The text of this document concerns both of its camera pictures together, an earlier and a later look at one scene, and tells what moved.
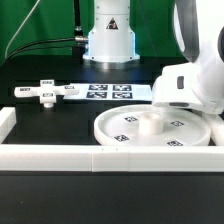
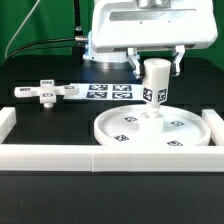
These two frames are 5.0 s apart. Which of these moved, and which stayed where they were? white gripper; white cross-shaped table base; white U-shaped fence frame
Moved: white gripper
Stayed: white U-shaped fence frame; white cross-shaped table base
